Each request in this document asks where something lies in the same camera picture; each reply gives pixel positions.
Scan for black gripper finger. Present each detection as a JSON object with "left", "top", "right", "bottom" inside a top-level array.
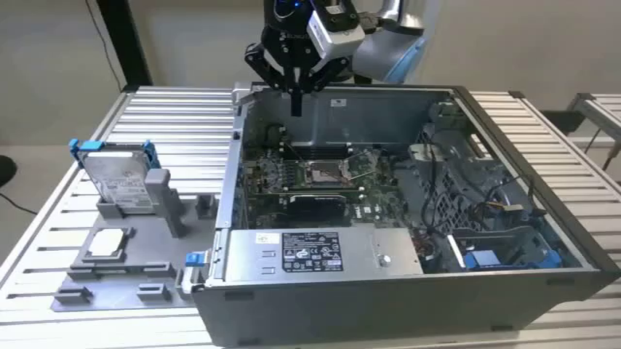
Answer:
[
  {"left": 296, "top": 57, "right": 351, "bottom": 117},
  {"left": 243, "top": 42, "right": 298, "bottom": 117}
]

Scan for hard disk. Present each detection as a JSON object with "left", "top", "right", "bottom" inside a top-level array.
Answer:
[
  {"left": 463, "top": 250, "right": 501, "bottom": 270},
  {"left": 67, "top": 137, "right": 159, "bottom": 215}
]

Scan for black power connector coloured wires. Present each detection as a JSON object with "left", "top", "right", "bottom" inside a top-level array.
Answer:
[{"left": 485, "top": 200, "right": 523, "bottom": 215}]

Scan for grey disk bay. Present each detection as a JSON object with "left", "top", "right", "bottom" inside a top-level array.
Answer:
[{"left": 444, "top": 225, "right": 563, "bottom": 272}]

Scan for metal socket cover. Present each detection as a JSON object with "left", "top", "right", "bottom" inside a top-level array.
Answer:
[{"left": 344, "top": 151, "right": 379, "bottom": 181}]

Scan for CPU socket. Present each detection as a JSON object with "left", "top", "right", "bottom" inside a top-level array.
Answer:
[{"left": 303, "top": 159, "right": 350, "bottom": 185}]

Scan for green RAM stick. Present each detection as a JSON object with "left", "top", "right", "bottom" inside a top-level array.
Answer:
[{"left": 284, "top": 184, "right": 364, "bottom": 193}]

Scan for green motherboard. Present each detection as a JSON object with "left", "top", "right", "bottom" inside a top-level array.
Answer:
[{"left": 240, "top": 143, "right": 423, "bottom": 230}]

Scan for grey metal drive cage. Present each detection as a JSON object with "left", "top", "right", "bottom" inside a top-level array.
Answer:
[{"left": 406, "top": 123, "right": 534, "bottom": 233}]

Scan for black graphics card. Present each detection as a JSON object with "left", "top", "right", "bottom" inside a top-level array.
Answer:
[{"left": 288, "top": 194, "right": 350, "bottom": 225}]

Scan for black box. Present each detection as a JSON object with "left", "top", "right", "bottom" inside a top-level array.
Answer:
[{"left": 541, "top": 109, "right": 583, "bottom": 137}]

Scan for silver power supply unit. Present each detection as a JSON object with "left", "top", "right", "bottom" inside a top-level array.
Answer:
[{"left": 223, "top": 228, "right": 423, "bottom": 280}]

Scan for aluminium side table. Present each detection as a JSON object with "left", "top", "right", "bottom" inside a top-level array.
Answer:
[{"left": 565, "top": 92, "right": 621, "bottom": 141}]

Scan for grey parts rack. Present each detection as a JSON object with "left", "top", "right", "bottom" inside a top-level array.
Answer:
[{"left": 50, "top": 169, "right": 217, "bottom": 313}]

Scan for silver CPU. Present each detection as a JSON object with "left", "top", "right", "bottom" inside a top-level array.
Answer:
[{"left": 87, "top": 228, "right": 128, "bottom": 257}]

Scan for black round floor object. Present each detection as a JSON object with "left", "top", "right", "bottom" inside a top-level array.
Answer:
[{"left": 0, "top": 155, "right": 18, "bottom": 186}]

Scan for dark grey PC case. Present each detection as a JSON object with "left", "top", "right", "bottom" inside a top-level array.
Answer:
[{"left": 191, "top": 80, "right": 621, "bottom": 346}]

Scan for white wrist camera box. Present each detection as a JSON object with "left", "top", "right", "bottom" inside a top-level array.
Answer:
[{"left": 307, "top": 0, "right": 367, "bottom": 60}]

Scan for thin wire locking lever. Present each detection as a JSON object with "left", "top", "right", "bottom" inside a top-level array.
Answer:
[{"left": 284, "top": 141, "right": 307, "bottom": 164}]

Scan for black upright post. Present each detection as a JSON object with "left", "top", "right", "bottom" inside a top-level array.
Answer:
[{"left": 96, "top": 0, "right": 155, "bottom": 87}]

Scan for thin black wall wire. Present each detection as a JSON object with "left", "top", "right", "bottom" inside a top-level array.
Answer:
[{"left": 84, "top": 0, "right": 125, "bottom": 92}]

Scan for thick black cable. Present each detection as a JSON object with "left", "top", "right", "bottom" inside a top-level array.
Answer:
[
  {"left": 419, "top": 143, "right": 440, "bottom": 233},
  {"left": 482, "top": 170, "right": 551, "bottom": 219}
]

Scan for power supply wire bundle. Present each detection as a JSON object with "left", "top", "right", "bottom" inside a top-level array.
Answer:
[{"left": 414, "top": 232, "right": 438, "bottom": 261}]

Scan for black floor cable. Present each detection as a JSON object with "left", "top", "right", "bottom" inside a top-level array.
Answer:
[{"left": 0, "top": 192, "right": 37, "bottom": 215}]

